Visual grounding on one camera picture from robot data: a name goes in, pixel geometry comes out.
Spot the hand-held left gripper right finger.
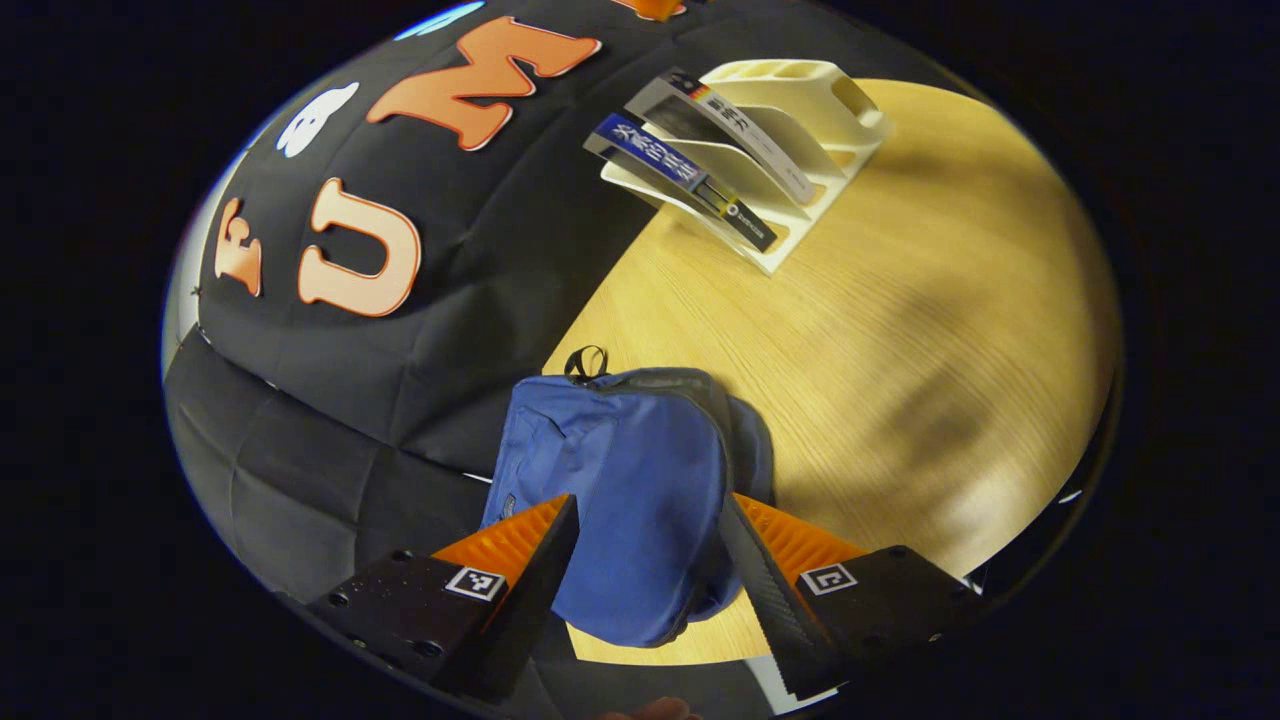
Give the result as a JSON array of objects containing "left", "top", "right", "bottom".
[{"left": 718, "top": 492, "right": 986, "bottom": 701}]

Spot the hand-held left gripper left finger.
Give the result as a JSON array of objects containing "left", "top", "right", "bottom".
[{"left": 308, "top": 493, "right": 581, "bottom": 701}]

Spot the blue schoolbag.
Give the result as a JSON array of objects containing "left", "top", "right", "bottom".
[{"left": 480, "top": 345, "right": 776, "bottom": 649}]

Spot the blue spine book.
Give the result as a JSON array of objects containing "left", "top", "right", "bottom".
[{"left": 583, "top": 110, "right": 779, "bottom": 254}]

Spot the white spine book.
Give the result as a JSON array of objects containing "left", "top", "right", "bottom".
[{"left": 625, "top": 67, "right": 821, "bottom": 206}]

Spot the white plastic bookshelf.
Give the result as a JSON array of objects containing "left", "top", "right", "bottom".
[{"left": 600, "top": 58, "right": 893, "bottom": 276}]

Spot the black quilted side cloth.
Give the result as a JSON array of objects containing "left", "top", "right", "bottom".
[{"left": 163, "top": 325, "right": 501, "bottom": 611}]

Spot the black backdrop cloth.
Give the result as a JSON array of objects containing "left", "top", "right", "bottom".
[{"left": 197, "top": 0, "right": 851, "bottom": 477}]

